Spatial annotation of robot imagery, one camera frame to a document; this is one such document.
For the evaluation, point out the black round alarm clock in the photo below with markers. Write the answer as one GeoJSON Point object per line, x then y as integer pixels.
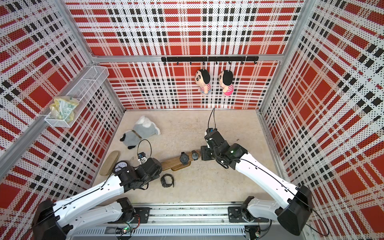
{"type": "Point", "coordinates": [119, 166]}

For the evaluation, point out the black hook rail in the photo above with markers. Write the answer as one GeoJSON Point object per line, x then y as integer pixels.
{"type": "Point", "coordinates": [210, 59]}

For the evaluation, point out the white wire basket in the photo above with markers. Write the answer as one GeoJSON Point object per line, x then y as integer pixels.
{"type": "Point", "coordinates": [83, 90]}

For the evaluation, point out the doll with pink shirt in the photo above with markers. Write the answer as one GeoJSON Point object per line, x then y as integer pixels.
{"type": "Point", "coordinates": [226, 82]}

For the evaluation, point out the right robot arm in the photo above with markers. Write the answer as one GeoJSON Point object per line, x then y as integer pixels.
{"type": "Point", "coordinates": [291, 207]}

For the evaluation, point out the grey plush toy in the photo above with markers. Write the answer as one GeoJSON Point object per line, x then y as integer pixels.
{"type": "Point", "coordinates": [142, 129]}

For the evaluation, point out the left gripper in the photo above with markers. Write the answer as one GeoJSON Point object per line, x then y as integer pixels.
{"type": "Point", "coordinates": [156, 175]}

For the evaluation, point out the wooden watch stand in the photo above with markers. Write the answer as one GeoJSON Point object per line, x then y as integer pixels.
{"type": "Point", "coordinates": [174, 164]}

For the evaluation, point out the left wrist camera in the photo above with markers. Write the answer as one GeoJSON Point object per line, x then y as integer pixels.
{"type": "Point", "coordinates": [142, 158]}

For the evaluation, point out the oval wooden tray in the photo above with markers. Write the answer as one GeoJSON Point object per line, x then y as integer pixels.
{"type": "Point", "coordinates": [109, 163]}

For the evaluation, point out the black rugged sport watch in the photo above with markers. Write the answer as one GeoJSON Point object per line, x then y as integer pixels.
{"type": "Point", "coordinates": [195, 155]}

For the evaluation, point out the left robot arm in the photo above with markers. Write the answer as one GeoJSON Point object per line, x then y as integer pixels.
{"type": "Point", "coordinates": [64, 218]}

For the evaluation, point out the black round face watch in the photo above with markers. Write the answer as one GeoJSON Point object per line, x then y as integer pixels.
{"type": "Point", "coordinates": [184, 158]}

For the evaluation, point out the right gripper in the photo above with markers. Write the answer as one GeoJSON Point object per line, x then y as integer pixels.
{"type": "Point", "coordinates": [204, 156]}

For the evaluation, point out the yellow green snack packet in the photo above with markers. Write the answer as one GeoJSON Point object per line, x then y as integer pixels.
{"type": "Point", "coordinates": [63, 108]}

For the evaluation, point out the doll with striped shirt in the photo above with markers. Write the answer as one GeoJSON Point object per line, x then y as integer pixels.
{"type": "Point", "coordinates": [202, 79]}

